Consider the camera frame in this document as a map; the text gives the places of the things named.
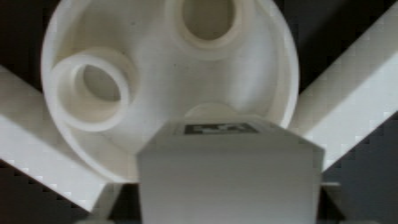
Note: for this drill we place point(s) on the white stool leg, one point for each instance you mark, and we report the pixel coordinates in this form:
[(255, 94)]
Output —
[(230, 172)]

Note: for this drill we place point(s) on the white right fence bar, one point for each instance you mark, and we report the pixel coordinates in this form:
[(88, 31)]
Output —
[(349, 101)]

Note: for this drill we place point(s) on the white fence bar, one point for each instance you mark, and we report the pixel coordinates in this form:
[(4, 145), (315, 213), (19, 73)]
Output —
[(35, 149), (349, 101)]

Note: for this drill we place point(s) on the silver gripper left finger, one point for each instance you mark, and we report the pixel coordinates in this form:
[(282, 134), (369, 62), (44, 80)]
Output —
[(118, 205)]

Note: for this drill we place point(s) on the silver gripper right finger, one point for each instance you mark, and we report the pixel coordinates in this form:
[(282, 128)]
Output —
[(331, 211)]

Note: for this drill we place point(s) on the white front fence bar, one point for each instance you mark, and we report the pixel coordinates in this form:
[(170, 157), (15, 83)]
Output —
[(35, 149)]

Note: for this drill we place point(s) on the white round stool seat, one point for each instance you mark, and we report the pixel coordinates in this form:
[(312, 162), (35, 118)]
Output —
[(159, 59)]

